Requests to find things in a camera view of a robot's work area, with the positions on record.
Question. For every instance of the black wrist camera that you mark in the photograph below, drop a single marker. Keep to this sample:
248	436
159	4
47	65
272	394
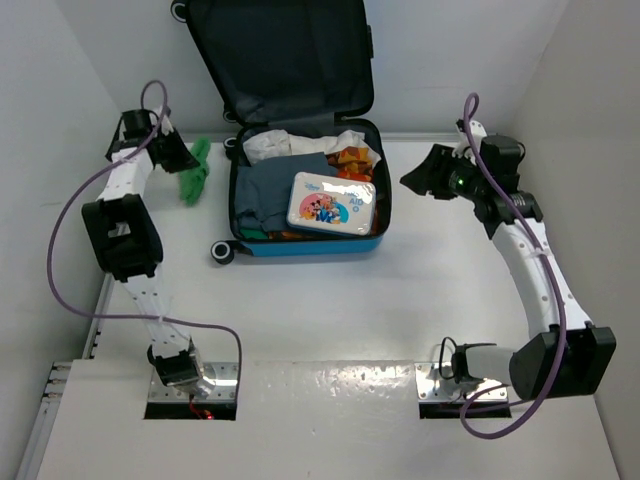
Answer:
135	128
502	156

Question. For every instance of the white bag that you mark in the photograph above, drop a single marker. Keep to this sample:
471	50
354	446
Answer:
265	145

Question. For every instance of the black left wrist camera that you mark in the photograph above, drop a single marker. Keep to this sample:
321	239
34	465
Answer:
135	128

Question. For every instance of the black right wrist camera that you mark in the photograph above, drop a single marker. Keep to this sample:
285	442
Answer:
502	156

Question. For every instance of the green towel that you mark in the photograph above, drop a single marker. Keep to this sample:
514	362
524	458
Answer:
192	181

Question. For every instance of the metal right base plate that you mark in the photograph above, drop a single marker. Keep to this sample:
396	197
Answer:
435	385

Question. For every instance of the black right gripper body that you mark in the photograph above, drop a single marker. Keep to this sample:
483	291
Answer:
462	179

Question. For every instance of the first aid cartoon box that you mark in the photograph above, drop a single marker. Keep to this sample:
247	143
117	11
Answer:
331	205

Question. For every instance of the dark blue suitcase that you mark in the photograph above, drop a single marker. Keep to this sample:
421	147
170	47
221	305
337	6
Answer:
299	66

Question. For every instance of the orange camouflage garment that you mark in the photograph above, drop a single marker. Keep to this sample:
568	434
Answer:
351	163

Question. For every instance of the green enterprise shirt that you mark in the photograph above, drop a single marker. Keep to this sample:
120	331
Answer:
254	234

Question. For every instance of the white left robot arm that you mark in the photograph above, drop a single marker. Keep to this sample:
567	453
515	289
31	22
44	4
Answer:
128	246

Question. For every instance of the white cloth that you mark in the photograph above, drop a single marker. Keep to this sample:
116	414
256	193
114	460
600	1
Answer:
332	144

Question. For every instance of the metal base plate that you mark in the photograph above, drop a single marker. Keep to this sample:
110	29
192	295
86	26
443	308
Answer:
217	385
435	385

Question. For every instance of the grey blue shirt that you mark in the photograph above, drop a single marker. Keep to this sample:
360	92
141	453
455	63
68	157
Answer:
263	191

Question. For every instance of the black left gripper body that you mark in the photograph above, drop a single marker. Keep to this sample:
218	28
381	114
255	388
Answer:
161	141

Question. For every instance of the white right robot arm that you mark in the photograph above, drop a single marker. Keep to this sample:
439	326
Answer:
564	343

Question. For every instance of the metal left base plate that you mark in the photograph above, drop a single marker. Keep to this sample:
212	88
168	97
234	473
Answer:
217	385

